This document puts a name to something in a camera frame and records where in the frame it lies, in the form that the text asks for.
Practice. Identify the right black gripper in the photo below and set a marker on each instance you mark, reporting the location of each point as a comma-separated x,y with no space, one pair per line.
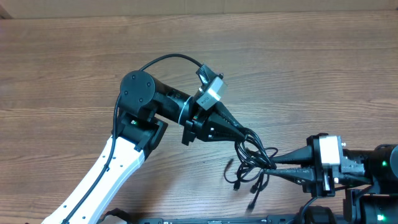
321,182

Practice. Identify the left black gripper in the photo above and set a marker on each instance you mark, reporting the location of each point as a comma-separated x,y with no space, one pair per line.
226,128

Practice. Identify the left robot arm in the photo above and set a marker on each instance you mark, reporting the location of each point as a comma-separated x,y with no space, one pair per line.
138,130

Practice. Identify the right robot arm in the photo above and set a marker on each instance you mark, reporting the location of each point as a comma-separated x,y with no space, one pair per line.
369,178

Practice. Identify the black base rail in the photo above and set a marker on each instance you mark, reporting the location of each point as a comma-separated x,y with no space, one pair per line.
320,215

